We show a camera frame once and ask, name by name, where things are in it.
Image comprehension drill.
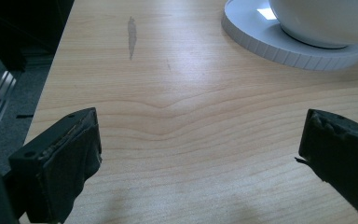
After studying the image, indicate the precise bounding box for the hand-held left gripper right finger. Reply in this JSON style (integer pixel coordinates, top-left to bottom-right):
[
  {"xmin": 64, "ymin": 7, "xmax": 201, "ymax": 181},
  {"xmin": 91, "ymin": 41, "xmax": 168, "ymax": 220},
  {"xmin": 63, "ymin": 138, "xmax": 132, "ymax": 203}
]
[{"xmin": 295, "ymin": 108, "xmax": 358, "ymax": 224}]

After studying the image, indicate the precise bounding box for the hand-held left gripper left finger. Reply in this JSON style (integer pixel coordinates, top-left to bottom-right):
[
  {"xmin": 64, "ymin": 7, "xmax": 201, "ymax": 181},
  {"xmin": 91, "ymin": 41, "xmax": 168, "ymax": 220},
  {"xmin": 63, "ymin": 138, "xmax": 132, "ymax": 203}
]
[{"xmin": 4, "ymin": 106, "xmax": 103, "ymax": 224}]

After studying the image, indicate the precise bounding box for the white stand with post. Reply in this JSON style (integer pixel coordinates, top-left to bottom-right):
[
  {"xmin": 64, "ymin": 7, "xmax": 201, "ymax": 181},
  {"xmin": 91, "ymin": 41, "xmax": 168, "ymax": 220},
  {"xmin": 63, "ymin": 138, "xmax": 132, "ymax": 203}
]
[{"xmin": 221, "ymin": 0, "xmax": 358, "ymax": 72}]

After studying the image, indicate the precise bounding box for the white bowl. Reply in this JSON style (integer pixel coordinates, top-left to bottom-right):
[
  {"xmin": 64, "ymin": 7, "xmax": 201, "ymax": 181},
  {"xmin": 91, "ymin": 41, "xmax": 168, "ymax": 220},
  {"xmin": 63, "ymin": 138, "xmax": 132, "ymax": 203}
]
[{"xmin": 268, "ymin": 0, "xmax": 358, "ymax": 49}]

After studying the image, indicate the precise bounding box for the black curtain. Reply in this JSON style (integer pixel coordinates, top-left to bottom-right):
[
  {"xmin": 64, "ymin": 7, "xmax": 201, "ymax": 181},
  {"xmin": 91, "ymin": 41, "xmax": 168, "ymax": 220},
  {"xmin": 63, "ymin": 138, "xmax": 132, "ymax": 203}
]
[{"xmin": 0, "ymin": 0, "xmax": 76, "ymax": 74}]

